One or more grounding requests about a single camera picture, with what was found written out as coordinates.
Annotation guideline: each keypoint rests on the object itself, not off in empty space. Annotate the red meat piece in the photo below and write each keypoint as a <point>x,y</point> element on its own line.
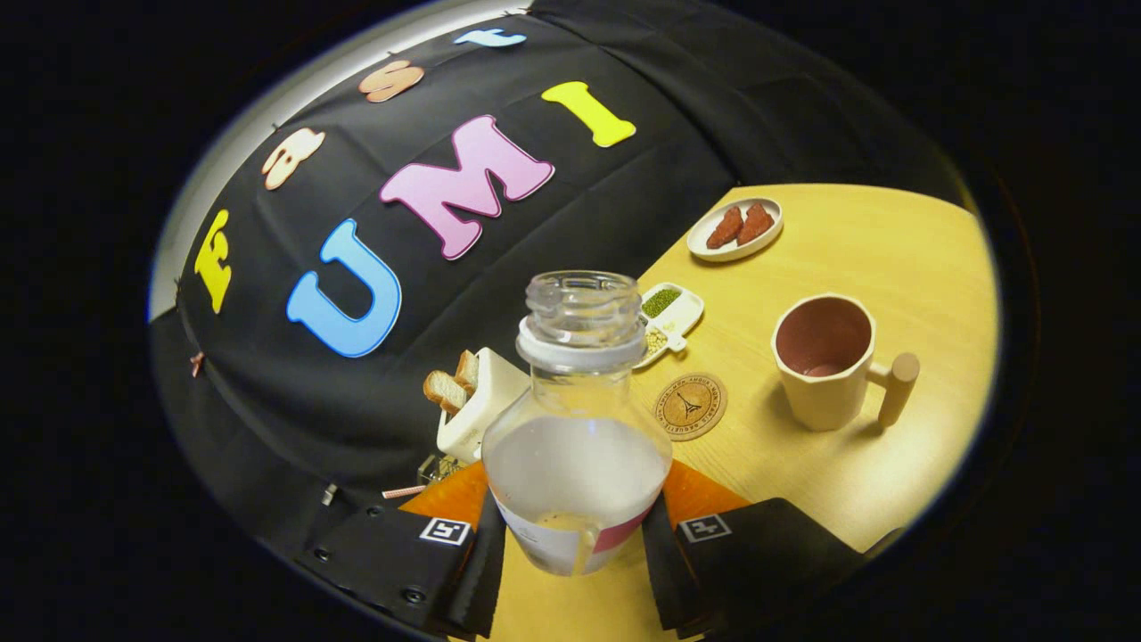
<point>755,223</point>
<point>724,229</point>

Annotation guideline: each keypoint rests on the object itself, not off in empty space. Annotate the white toaster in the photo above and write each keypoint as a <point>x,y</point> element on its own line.
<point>481,419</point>

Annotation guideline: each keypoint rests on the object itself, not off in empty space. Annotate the white divided dish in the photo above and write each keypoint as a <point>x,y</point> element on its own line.
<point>679,312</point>

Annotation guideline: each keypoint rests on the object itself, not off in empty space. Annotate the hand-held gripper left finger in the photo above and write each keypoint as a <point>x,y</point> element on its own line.
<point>481,580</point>

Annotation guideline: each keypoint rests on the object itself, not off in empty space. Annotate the pink striped straw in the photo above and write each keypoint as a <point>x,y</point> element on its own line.
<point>403,491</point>

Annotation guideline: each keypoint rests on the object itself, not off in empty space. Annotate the clear juice bottle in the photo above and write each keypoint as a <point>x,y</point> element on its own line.
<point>575,464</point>

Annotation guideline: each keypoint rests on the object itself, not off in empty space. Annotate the small pink clip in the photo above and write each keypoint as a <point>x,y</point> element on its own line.
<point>197,364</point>

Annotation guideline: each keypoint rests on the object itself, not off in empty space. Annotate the white round plate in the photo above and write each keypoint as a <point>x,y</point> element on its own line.
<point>771,239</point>

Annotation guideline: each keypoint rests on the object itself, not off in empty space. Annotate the wooden table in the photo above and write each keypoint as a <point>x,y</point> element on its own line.
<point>891,259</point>

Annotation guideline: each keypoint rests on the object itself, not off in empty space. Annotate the round cork coaster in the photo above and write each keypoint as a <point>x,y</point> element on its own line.
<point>691,407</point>

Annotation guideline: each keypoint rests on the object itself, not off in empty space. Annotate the metal mesh holder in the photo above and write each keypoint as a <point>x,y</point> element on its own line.
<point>439,468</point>

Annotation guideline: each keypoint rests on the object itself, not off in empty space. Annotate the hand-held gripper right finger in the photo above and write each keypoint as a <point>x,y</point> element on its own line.
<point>664,580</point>

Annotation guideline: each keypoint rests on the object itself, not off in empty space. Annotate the toast bread slice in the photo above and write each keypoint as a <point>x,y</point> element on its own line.
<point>467,370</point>
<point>444,390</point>

